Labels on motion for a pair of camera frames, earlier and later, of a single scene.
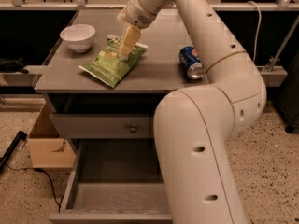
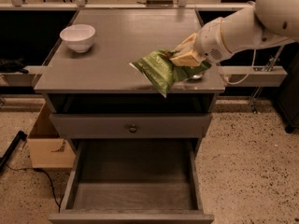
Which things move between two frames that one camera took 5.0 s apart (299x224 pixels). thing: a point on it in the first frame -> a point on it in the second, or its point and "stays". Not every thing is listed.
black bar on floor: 20,135 stays
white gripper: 135,13 -> 209,42
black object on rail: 13,65 stays
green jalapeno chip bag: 106,67 -> 160,68
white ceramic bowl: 78,36 stays
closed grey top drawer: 105,126 stays
